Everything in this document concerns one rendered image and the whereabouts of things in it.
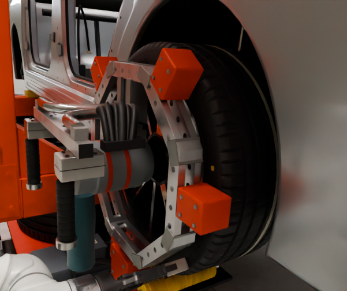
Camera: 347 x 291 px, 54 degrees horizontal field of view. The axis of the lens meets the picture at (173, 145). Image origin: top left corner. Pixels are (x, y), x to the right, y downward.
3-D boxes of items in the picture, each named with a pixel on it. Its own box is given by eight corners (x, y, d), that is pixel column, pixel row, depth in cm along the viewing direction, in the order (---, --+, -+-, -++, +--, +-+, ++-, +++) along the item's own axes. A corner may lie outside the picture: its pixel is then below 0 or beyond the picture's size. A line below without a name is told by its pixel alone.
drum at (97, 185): (155, 192, 94) (157, 143, 90) (78, 206, 82) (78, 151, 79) (133, 175, 105) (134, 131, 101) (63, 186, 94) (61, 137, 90)
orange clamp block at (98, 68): (125, 78, 106) (117, 56, 109) (101, 78, 101) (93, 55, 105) (118, 92, 111) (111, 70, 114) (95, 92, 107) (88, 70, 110)
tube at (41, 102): (124, 116, 92) (125, 77, 89) (50, 120, 81) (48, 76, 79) (100, 105, 106) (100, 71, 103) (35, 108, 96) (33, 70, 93)
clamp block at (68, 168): (105, 176, 70) (105, 152, 69) (60, 183, 65) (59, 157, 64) (96, 169, 74) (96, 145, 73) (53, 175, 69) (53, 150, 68)
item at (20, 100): (47, 115, 309) (45, 76, 300) (-19, 118, 282) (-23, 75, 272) (43, 111, 323) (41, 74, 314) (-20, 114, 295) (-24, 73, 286)
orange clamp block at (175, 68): (189, 100, 78) (205, 69, 72) (159, 101, 74) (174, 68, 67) (176, 79, 81) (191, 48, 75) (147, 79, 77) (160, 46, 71)
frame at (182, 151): (191, 299, 83) (211, 72, 68) (168, 309, 79) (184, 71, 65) (107, 208, 127) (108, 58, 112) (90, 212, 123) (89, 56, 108)
